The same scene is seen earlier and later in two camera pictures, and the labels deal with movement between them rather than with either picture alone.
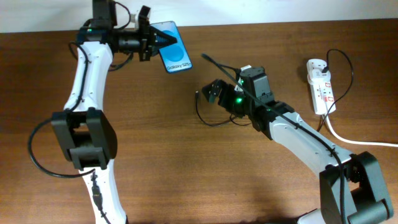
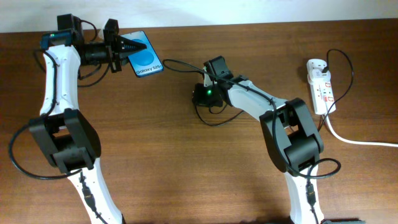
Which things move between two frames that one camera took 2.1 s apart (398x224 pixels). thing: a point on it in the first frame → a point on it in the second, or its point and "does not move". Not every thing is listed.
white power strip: (322, 93) does not move
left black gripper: (147, 40) → (124, 45)
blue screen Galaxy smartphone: (175, 55) → (145, 61)
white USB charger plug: (317, 74) does not move
